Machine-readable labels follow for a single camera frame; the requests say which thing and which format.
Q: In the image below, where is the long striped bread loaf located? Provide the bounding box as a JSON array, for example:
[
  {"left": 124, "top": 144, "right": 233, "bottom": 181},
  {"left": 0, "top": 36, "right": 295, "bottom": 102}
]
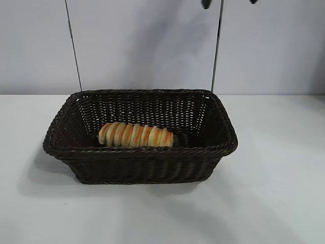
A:
[{"left": 98, "top": 121, "right": 175, "bottom": 148}]

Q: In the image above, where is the thin grey vertical rod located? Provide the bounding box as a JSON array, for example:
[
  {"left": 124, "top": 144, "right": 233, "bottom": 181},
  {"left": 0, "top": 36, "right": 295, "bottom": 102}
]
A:
[
  {"left": 212, "top": 0, "right": 224, "bottom": 93},
  {"left": 64, "top": 0, "right": 83, "bottom": 92}
]

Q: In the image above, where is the dark brown woven basket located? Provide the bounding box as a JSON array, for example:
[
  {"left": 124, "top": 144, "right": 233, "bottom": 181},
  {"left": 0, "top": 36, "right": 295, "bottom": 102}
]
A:
[{"left": 42, "top": 88, "right": 240, "bottom": 185}]

